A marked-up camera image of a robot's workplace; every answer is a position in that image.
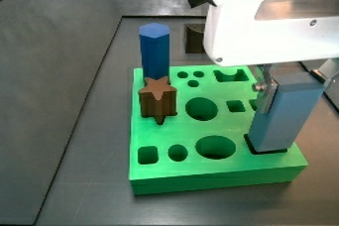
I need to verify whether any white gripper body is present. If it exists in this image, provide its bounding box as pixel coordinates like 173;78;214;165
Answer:
205;0;339;66

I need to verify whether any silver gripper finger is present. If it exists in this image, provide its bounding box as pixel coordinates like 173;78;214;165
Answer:
310;57;339;87
250;64;278;114

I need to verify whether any light blue rectangular block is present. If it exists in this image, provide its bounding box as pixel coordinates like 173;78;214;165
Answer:
249;72;325;153

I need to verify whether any dark brown curved fixture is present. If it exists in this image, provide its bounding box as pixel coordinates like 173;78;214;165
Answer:
185;24;206;54

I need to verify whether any green shape sorting board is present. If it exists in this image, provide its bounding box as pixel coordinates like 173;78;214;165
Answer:
129;64;307;195

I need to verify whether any brown star shaped block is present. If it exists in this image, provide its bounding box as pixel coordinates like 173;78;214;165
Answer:
138;76;178;125

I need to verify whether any dark blue hexagonal prism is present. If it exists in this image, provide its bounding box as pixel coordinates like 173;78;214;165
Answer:
139;23;170;79

